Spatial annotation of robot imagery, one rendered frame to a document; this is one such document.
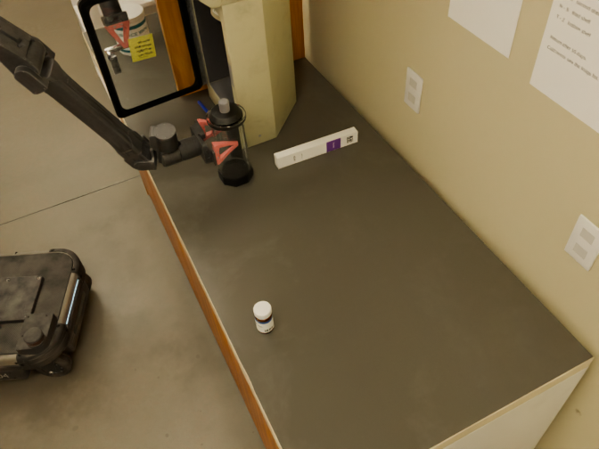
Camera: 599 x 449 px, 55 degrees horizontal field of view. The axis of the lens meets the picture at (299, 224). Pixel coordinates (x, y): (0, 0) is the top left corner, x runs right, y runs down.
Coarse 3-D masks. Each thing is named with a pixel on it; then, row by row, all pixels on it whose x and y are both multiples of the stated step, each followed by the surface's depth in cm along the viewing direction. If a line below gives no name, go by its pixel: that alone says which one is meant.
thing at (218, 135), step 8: (208, 112) 155; (208, 120) 153; (240, 120) 152; (240, 128) 155; (216, 136) 156; (224, 136) 154; (232, 136) 155; (240, 136) 156; (240, 144) 158; (232, 152) 159; (240, 152) 160; (248, 152) 164; (224, 160) 161; (232, 160) 161; (240, 160) 162; (248, 160) 165; (224, 168) 164; (232, 168) 163; (240, 168) 164; (248, 168) 167; (232, 176) 165; (240, 176) 166
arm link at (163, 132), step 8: (152, 128) 147; (160, 128) 147; (168, 128) 147; (152, 136) 146; (160, 136) 145; (168, 136) 146; (176, 136) 149; (152, 144) 148; (160, 144) 147; (168, 144) 147; (176, 144) 150; (152, 152) 150; (168, 152) 150; (144, 160) 151; (152, 160) 151; (136, 168) 153; (144, 168) 153; (152, 168) 153
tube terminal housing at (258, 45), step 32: (192, 0) 170; (224, 0) 144; (256, 0) 148; (288, 0) 167; (224, 32) 151; (256, 32) 154; (288, 32) 173; (256, 64) 160; (288, 64) 179; (256, 96) 168; (288, 96) 185; (256, 128) 176
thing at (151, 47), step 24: (120, 0) 161; (144, 0) 165; (168, 0) 168; (96, 24) 162; (120, 24) 165; (144, 24) 169; (168, 24) 173; (120, 48) 170; (144, 48) 174; (168, 48) 178; (144, 72) 179; (168, 72) 183; (192, 72) 188; (120, 96) 180; (144, 96) 184
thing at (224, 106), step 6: (222, 102) 151; (228, 102) 151; (216, 108) 154; (222, 108) 151; (228, 108) 152; (234, 108) 154; (240, 108) 155; (210, 114) 153; (216, 114) 152; (222, 114) 152; (228, 114) 152; (234, 114) 152; (240, 114) 153; (210, 120) 153; (216, 120) 152; (222, 120) 151; (228, 120) 151; (234, 120) 152
